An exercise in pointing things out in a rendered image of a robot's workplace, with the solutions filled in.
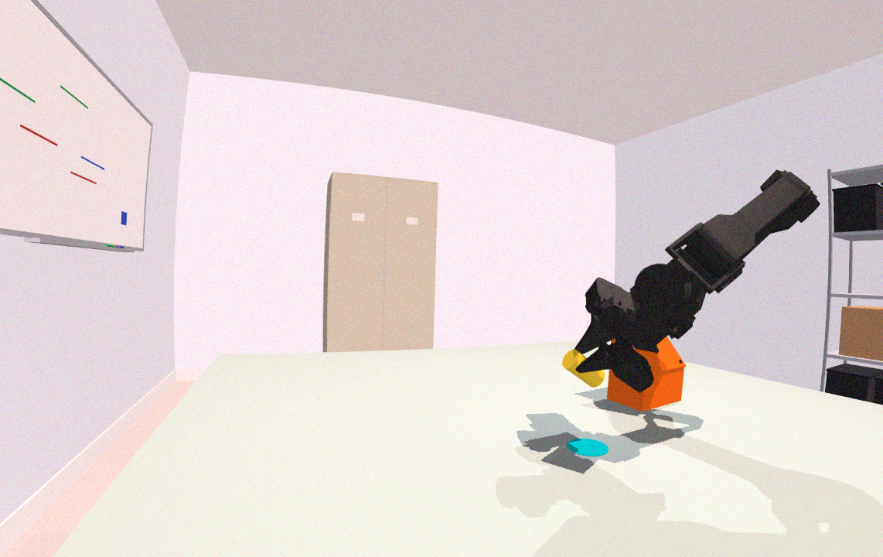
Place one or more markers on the cyan circle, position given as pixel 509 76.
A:
pixel 587 447

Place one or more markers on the yellow cylinder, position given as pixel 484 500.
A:
pixel 572 359

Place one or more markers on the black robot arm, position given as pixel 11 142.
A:
pixel 711 260

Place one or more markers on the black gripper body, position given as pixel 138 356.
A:
pixel 628 365

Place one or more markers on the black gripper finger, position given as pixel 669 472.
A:
pixel 598 361
pixel 597 330

